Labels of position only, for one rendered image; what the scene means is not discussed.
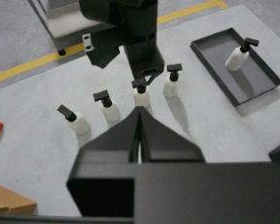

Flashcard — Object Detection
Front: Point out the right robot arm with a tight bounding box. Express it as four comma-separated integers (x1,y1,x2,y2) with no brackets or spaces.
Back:
79,0,158,69

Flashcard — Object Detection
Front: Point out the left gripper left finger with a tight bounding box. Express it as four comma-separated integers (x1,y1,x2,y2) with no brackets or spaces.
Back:
73,106,140,165

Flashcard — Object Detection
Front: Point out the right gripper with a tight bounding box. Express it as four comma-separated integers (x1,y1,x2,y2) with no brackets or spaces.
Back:
126,29,165,86

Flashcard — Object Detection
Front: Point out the white pump bottle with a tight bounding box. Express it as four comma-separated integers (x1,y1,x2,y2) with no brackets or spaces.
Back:
57,104,90,134
225,37,259,71
132,81,149,108
162,63,183,98
92,89,120,122

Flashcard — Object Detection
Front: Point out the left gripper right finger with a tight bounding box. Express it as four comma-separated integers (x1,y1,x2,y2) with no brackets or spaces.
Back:
140,106,207,163

